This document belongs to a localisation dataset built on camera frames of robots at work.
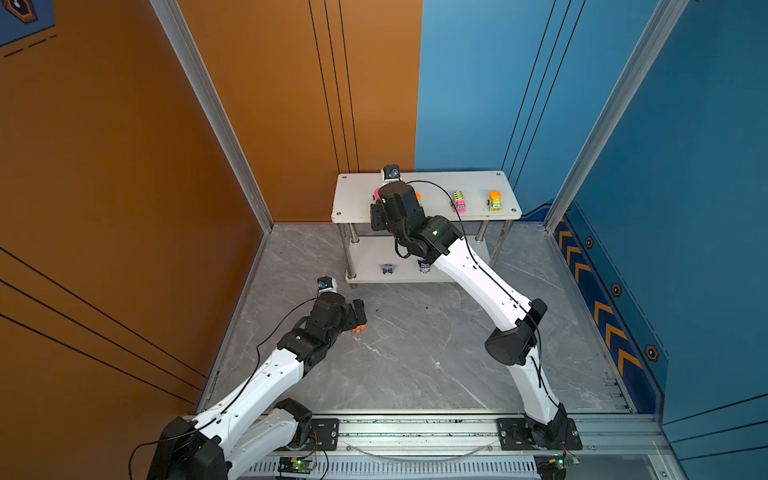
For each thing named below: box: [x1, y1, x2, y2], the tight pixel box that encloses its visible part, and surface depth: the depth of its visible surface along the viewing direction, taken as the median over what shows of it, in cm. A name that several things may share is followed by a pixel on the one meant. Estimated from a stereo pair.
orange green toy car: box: [486, 190, 502, 213], surface depth 77 cm
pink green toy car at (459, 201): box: [452, 190, 467, 213], surface depth 77 cm
